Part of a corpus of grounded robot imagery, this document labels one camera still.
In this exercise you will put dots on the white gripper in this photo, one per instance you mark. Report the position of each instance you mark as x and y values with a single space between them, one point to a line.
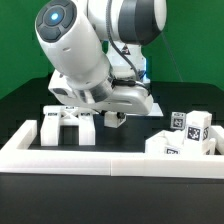
104 96

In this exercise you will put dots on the white chair seat part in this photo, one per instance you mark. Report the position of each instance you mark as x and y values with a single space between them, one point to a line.
167 142

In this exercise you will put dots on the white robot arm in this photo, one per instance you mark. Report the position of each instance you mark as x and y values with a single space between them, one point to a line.
95 48

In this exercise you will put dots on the white chair back part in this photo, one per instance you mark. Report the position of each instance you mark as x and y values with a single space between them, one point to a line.
56 117

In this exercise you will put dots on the white sheet with tags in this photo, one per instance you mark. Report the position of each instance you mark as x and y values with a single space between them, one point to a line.
155 110

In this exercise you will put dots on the small tagged white cube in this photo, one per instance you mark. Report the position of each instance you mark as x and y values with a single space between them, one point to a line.
178 120

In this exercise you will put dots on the white U-shaped border frame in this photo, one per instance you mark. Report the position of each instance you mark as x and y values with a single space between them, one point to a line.
17 157

